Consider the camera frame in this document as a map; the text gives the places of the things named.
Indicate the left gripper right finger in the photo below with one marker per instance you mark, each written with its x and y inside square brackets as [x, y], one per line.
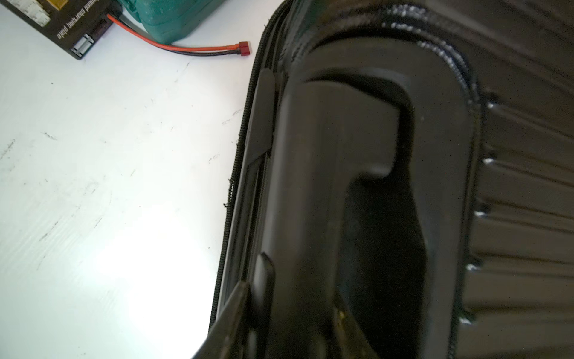
[349, 340]

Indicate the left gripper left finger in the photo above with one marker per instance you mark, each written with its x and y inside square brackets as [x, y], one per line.
[226, 338]

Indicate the black hard-shell suitcase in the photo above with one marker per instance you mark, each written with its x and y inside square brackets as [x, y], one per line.
[416, 159]

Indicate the black charging board yellow connectors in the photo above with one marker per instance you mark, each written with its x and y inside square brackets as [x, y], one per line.
[73, 25]

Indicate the green plastic tool case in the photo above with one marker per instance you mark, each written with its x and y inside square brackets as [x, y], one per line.
[168, 21]

